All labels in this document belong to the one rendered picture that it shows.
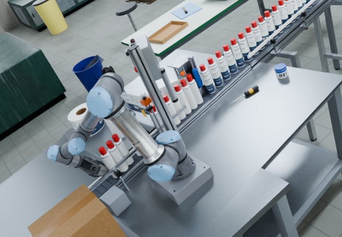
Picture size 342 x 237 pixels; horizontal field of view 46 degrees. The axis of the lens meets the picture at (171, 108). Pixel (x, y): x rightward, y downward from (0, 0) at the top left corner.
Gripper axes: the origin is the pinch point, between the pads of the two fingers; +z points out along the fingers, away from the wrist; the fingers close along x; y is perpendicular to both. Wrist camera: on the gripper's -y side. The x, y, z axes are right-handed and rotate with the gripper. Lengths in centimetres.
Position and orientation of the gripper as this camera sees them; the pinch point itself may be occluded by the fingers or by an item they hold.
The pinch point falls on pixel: (108, 173)
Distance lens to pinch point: 220.6
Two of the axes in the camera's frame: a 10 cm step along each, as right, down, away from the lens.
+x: -4.2, 9.0, -1.0
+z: 6.6, 3.8, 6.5
